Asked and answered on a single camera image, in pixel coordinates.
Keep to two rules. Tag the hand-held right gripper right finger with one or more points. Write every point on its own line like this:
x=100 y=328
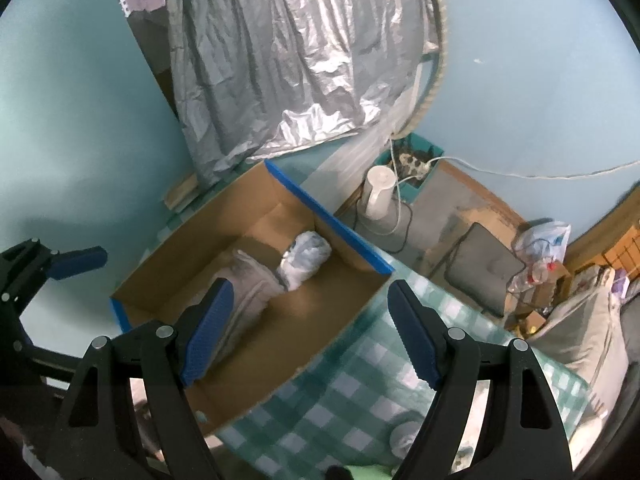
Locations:
x=412 y=335

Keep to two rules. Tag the white power strip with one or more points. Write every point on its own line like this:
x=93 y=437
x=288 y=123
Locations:
x=415 y=165

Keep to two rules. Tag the grey folded cloth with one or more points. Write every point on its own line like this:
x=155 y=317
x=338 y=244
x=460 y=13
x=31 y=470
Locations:
x=250 y=285

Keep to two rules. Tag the wooden board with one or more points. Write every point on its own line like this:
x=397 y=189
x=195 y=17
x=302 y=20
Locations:
x=180 y=192

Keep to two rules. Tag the white electric kettle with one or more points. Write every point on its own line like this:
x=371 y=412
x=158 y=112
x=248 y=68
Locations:
x=377 y=190

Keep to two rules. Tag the green checked tablecloth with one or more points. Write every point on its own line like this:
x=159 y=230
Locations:
x=350 y=385

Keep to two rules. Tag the light green cloth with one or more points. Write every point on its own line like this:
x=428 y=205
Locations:
x=365 y=474

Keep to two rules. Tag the white round object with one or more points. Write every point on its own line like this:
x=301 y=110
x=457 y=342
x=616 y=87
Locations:
x=402 y=437

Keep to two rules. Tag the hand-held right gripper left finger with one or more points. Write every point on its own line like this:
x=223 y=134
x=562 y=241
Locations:
x=207 y=330

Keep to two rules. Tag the clear plastic bag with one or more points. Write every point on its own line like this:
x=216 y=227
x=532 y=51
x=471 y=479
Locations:
x=545 y=237

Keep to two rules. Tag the silver foil curtain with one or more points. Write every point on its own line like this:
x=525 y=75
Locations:
x=275 y=60

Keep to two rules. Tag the teal storage box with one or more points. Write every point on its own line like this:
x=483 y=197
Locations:
x=427 y=186

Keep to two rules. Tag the wooden cabinet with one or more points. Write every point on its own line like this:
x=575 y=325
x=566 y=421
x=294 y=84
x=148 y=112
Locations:
x=620 y=250

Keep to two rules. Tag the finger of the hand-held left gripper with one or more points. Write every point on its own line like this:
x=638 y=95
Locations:
x=75 y=261
x=55 y=365

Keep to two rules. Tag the black chair seat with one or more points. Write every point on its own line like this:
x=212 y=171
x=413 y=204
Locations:
x=485 y=265

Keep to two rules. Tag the cardboard box with blue edges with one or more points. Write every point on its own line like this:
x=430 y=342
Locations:
x=310 y=320

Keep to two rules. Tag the small cardboard box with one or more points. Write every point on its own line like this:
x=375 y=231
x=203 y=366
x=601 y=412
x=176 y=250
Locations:
x=537 y=297

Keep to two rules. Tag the beige pillow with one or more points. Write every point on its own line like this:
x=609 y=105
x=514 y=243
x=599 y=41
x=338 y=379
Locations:
x=585 y=335

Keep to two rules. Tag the white rolled cloth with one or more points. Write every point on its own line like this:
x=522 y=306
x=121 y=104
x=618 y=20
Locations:
x=305 y=260

